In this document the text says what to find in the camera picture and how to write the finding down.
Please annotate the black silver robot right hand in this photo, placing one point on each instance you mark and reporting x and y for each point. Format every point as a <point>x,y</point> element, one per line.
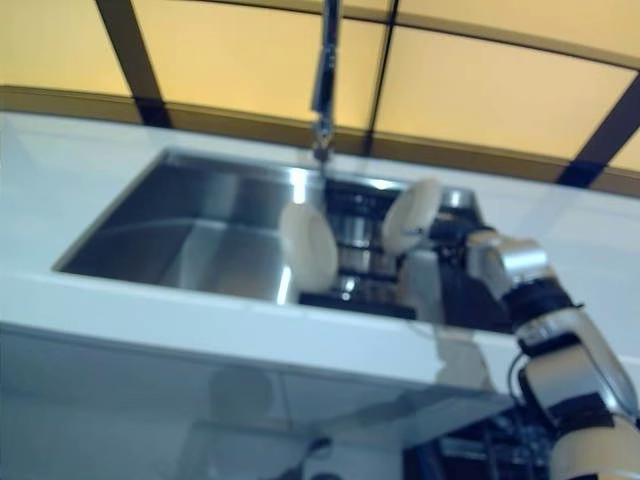
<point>450,227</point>

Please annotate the white glossy cabinet door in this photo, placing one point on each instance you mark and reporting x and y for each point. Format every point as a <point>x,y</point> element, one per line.
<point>360,425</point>
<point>125,400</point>

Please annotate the black sink dish rack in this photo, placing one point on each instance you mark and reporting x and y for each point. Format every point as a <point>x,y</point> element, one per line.
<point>360,250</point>

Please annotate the stainless steel sink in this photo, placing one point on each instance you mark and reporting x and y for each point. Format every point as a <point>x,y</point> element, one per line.
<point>175,235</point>

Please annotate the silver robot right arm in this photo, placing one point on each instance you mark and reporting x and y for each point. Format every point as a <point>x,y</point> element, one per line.
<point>560,360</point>

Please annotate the cream round plate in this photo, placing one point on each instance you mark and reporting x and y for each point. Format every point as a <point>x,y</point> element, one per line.
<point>407,217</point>
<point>307,245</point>

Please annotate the chrome kitchen faucet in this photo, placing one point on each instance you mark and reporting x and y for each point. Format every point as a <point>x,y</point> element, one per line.
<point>326,75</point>

